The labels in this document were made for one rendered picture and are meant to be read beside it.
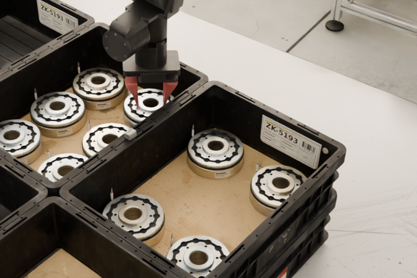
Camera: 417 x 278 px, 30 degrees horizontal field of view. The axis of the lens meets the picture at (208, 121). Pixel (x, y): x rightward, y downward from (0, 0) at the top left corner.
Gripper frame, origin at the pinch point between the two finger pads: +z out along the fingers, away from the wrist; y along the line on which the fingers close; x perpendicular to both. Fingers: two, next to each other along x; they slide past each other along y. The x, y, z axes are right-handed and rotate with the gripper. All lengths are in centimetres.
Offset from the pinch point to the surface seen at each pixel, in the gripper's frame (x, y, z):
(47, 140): -3.0, -19.5, 6.4
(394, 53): 140, 107, 85
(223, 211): -23.6, 11.2, 6.4
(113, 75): 12.7, -6.9, 3.0
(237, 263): -42.5, 10.4, -2.1
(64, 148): -5.5, -16.3, 6.4
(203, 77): 1.4, 10.0, -4.1
